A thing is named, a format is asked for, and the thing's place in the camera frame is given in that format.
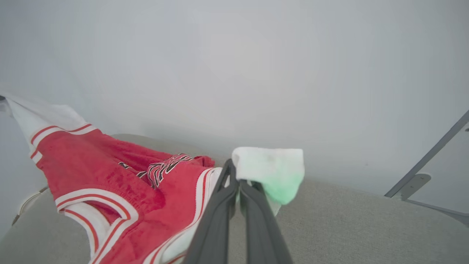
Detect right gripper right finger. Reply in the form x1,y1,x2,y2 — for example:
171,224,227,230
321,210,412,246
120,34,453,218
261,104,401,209
239,180,293,264

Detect red and white basketball jersey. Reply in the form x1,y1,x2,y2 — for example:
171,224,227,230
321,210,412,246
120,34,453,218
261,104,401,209
0,92,305,264

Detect grey metal frame bracket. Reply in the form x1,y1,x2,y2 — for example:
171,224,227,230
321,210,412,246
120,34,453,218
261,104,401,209
400,173,432,201

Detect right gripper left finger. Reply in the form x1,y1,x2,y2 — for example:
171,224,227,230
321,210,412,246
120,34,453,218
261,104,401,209
183,158,239,264

